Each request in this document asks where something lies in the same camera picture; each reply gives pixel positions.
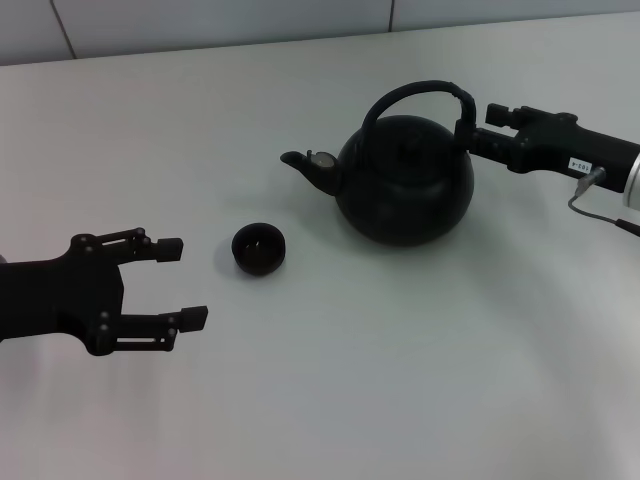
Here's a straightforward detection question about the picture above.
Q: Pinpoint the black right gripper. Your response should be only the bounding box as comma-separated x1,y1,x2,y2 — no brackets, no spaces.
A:
454,103,640,194

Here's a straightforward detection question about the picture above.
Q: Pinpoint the black round teapot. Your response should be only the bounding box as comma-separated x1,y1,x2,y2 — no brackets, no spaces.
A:
279,79,476,247

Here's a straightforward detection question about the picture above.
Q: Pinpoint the small black teacup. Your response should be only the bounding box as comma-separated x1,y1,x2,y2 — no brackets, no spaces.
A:
230,223,288,276

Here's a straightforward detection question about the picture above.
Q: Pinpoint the right gripper plug with cable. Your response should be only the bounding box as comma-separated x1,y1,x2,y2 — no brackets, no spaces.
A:
567,167,640,231

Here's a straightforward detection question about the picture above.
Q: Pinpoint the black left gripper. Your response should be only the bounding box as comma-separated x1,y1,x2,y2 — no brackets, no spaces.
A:
0,227,209,357

